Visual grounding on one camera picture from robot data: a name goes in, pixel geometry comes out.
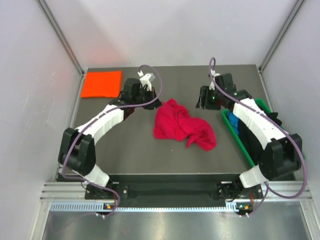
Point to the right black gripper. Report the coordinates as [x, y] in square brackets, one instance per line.
[205, 92]

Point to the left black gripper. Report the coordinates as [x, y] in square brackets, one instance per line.
[151, 94]

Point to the red t shirt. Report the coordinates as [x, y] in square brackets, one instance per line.
[173, 122]

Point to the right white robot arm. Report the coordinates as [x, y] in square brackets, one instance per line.
[258, 174]

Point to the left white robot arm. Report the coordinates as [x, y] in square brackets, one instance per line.
[77, 153]

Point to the blue t shirt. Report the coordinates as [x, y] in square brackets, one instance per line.
[234, 120]

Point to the folded orange t shirt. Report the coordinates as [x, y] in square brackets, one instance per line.
[102, 84]

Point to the black t shirt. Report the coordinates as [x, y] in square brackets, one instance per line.
[250, 142]

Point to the green plastic tray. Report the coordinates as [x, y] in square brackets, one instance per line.
[240, 140]

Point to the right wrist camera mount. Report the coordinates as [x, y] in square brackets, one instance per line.
[212, 76]

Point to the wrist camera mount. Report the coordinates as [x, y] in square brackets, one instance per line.
[212, 76]
[146, 79]

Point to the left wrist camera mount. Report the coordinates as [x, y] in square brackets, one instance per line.
[146, 79]

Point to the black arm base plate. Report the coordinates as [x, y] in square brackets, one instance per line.
[175, 190]

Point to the right aluminium frame post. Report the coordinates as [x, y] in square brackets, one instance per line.
[293, 13]

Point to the aluminium frame post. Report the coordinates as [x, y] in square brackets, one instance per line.
[44, 7]
[293, 13]

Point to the left aluminium frame post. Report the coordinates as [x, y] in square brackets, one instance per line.
[44, 7]

